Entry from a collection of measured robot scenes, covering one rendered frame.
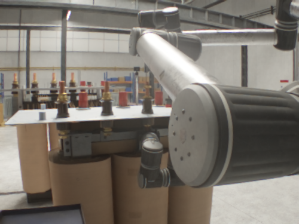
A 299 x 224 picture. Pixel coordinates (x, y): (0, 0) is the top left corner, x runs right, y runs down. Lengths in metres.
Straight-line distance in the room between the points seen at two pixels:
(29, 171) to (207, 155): 2.96
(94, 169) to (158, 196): 0.52
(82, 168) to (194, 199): 0.92
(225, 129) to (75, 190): 1.28
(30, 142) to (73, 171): 1.68
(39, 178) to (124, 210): 1.72
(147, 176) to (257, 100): 0.93
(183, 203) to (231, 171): 1.54
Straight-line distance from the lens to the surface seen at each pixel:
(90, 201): 1.60
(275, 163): 0.48
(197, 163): 0.40
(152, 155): 1.23
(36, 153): 3.16
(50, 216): 1.35
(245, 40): 1.58
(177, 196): 1.93
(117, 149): 1.67
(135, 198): 1.70
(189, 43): 1.27
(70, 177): 1.52
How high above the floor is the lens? 1.53
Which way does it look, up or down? 6 degrees down
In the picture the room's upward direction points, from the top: straight up
